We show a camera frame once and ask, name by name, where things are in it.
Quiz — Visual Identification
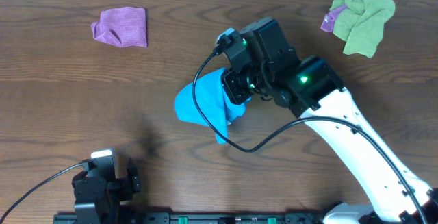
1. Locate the green crumpled cloth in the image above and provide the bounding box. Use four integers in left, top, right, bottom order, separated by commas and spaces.
330, 0, 396, 58

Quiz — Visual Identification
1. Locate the small purple cloth under green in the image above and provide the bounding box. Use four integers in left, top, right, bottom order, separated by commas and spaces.
320, 5, 347, 33

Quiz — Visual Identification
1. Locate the folded purple cloth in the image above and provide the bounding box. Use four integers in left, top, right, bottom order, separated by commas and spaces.
91, 7, 148, 48

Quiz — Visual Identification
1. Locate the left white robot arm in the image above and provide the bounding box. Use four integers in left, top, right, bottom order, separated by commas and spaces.
72, 155, 143, 224

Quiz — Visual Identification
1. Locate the right black cable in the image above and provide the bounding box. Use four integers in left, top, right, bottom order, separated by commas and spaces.
192, 44, 430, 224

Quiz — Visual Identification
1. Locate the blue microfiber cloth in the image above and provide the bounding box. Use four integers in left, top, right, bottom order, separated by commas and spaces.
174, 68, 251, 138

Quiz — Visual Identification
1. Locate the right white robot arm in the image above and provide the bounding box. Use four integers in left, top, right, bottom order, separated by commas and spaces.
217, 18, 437, 223

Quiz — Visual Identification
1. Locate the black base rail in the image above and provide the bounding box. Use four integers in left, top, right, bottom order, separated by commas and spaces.
53, 211, 329, 224

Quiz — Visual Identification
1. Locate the left black cable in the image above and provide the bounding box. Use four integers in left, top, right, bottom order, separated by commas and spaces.
0, 162, 90, 222

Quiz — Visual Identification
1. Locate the black cable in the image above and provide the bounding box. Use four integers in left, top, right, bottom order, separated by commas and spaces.
192, 44, 430, 224
0, 162, 90, 222

